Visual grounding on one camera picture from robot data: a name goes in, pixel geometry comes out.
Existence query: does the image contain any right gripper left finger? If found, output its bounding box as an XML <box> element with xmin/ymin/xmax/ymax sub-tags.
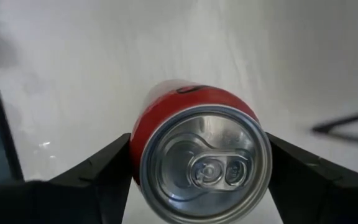
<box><xmin>0</xmin><ymin>133</ymin><xmax>133</xmax><ymax>224</ymax></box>

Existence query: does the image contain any red can black script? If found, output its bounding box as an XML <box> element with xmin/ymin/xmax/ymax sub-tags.
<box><xmin>129</xmin><ymin>79</ymin><xmax>273</xmax><ymax>224</ymax></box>

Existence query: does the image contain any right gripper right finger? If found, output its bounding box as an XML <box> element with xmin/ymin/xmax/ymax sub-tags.
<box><xmin>265</xmin><ymin>132</ymin><xmax>358</xmax><ymax>224</ymax></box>

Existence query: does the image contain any wooden shelf black metal frame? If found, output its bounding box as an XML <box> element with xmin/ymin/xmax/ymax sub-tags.
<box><xmin>311</xmin><ymin>107</ymin><xmax>358</xmax><ymax>147</ymax></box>

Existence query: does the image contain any black aluminium table frame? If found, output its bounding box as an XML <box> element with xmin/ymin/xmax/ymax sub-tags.
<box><xmin>0</xmin><ymin>18</ymin><xmax>25</xmax><ymax>183</ymax></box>

